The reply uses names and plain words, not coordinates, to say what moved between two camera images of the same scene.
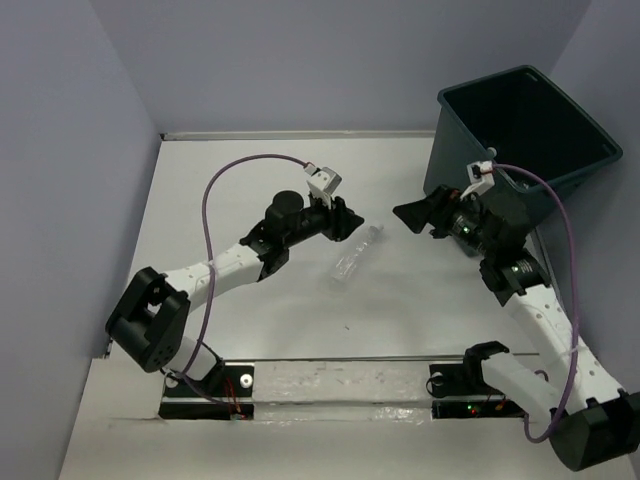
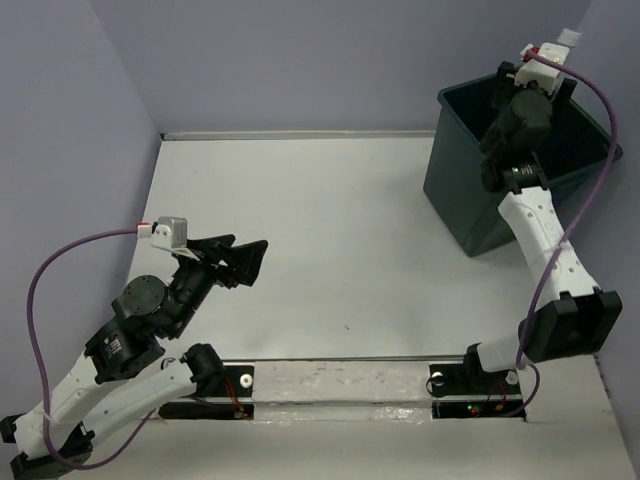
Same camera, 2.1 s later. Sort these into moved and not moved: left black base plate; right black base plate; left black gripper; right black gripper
Moved: left black gripper; right black gripper
Not moved: left black base plate; right black base plate
